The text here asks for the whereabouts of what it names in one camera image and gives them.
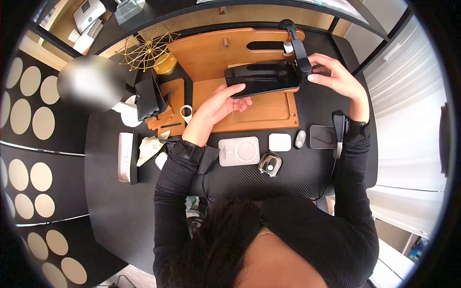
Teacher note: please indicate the person's left hand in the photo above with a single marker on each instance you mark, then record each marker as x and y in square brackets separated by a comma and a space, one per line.
[212, 111]

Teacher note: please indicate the person's right hand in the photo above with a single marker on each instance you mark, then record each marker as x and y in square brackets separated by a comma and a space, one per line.
[344, 84]

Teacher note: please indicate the person's right fingers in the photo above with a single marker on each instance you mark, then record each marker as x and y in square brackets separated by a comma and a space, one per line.
[319, 68]

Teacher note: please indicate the person's left fingers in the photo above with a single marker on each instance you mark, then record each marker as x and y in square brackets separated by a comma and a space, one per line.
[242, 103]

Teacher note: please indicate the person's left thumb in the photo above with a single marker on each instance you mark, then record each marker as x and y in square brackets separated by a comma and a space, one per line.
[234, 89]

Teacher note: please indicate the person's right thumb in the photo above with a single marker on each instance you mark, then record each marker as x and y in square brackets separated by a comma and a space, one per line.
[317, 78]

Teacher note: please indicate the person's right index finger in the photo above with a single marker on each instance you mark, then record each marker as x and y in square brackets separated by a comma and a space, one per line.
[322, 58]

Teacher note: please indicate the black smartphone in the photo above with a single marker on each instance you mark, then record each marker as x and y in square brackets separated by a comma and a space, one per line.
[263, 77]

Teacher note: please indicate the wooden docking station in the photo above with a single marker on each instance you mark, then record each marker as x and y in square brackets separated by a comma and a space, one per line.
[212, 54]

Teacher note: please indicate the white magnetic battery pack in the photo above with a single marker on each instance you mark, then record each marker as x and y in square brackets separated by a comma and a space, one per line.
[239, 151]

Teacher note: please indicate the white square case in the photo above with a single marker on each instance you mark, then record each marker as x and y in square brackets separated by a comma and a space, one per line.
[279, 142]

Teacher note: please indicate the black wrist band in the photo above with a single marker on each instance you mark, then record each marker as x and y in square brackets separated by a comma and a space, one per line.
[342, 126]
[196, 153]

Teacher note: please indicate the black square wallet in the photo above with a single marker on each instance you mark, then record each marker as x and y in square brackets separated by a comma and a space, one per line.
[322, 136]

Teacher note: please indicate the small wooden organiser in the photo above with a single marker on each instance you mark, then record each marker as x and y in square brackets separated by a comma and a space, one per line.
[175, 97]

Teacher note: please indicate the small grey oval case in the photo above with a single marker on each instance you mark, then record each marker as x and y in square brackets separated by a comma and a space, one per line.
[300, 139]

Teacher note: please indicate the black leather pouch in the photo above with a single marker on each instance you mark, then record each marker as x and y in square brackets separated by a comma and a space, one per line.
[147, 97]

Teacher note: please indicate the white curtain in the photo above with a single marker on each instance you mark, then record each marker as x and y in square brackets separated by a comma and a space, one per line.
[407, 126]

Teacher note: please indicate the white crumpled cloth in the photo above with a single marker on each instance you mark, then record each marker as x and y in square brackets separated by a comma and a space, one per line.
[148, 149]

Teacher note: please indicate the white round base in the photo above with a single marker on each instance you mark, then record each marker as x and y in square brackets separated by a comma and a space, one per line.
[129, 115]

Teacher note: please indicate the clear acrylic box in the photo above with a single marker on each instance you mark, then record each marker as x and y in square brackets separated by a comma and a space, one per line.
[129, 10]

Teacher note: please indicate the person's body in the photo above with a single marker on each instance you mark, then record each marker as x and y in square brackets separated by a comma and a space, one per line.
[306, 244]

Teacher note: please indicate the white cartons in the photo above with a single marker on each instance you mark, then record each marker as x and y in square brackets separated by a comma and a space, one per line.
[88, 21]

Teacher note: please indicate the black panel with beige dots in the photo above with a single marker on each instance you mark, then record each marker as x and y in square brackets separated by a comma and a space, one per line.
[32, 151]

